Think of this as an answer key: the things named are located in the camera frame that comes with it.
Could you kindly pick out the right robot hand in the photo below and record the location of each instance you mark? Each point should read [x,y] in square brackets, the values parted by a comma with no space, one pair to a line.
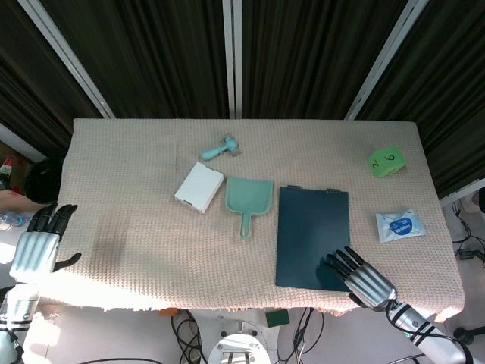
[365,280]

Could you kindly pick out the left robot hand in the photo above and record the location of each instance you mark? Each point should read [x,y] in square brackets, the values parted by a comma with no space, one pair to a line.
[36,246]

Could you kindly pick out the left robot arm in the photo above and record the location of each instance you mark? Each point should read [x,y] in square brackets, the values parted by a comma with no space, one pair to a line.
[15,318]

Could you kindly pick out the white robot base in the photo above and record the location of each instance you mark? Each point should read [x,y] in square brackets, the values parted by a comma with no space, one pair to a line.
[236,347]

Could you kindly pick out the dark teal notebook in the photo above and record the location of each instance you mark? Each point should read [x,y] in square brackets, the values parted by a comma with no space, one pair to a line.
[312,237]

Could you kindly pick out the black round bag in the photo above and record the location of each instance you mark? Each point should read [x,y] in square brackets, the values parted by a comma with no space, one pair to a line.
[43,184]

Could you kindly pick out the white blue tissue packet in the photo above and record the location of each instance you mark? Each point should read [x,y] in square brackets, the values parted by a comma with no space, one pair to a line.
[399,226]

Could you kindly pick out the green sponge block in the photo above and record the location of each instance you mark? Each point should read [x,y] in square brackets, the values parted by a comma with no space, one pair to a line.
[277,317]

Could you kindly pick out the green foam number cube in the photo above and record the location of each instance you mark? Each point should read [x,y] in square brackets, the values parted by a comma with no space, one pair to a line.
[385,161]

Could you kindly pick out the beige knitted tablecloth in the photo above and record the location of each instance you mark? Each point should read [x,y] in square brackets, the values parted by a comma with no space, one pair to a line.
[242,212]

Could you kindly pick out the mint green dustpan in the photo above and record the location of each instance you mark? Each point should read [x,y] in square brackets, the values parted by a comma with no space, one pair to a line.
[248,201]

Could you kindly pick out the orange table clamp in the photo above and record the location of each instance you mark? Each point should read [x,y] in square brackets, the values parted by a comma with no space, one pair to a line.
[168,312]

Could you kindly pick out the white cardboard box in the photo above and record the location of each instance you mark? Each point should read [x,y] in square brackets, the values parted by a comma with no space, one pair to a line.
[199,187]

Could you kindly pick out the silver curtain frame post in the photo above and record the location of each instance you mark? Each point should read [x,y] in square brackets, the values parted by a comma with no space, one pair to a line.
[379,58]
[232,58]
[68,57]

